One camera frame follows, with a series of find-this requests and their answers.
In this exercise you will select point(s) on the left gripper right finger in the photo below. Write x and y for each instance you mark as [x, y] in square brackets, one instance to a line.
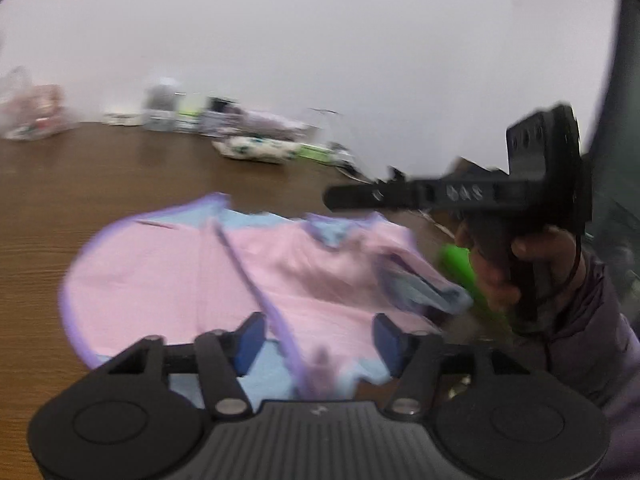
[414, 360]

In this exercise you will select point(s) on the white astronaut figurine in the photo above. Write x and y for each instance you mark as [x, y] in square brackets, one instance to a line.
[159, 110]

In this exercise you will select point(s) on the pink blue purple garment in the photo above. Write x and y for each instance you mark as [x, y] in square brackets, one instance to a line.
[319, 281]

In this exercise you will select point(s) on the clear plastic snack bag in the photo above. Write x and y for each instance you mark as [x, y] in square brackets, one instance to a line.
[30, 111]

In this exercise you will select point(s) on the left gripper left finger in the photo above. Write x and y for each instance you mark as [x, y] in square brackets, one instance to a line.
[222, 358]

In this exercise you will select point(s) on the folded patterned cloth stack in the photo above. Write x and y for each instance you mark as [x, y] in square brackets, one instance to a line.
[223, 118]

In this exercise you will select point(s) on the purple sleeve right forearm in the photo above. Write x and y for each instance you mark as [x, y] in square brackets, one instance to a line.
[592, 349]

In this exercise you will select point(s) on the floral folded towel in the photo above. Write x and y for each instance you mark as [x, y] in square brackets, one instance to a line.
[257, 149]

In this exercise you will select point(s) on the white power strip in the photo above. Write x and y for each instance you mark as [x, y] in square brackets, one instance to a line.
[334, 154]

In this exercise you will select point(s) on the green storage bag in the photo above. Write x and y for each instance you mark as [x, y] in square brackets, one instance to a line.
[454, 263]

